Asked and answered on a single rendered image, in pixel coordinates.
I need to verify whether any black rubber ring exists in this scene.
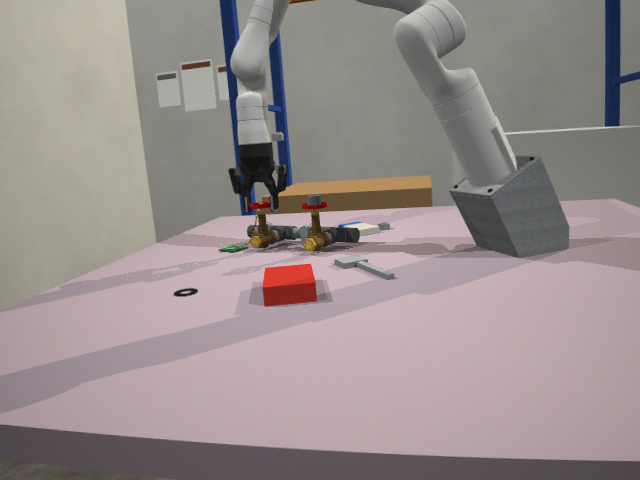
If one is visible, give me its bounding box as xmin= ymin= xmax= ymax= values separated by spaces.
xmin=174 ymin=288 xmax=198 ymax=296

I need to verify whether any grey pipe manifold with clamps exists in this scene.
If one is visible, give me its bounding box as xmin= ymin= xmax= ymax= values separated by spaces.
xmin=247 ymin=201 xmax=360 ymax=251

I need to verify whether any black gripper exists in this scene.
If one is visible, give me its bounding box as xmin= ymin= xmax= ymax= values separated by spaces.
xmin=229 ymin=142 xmax=288 ymax=213

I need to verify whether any red block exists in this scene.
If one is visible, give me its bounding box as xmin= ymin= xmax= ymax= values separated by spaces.
xmin=263 ymin=264 xmax=317 ymax=306

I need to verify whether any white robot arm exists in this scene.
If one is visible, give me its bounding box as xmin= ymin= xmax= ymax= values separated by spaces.
xmin=230 ymin=0 xmax=517 ymax=187

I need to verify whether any green tag on gold chain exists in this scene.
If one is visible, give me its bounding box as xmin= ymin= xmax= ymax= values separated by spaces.
xmin=219 ymin=211 xmax=259 ymax=252

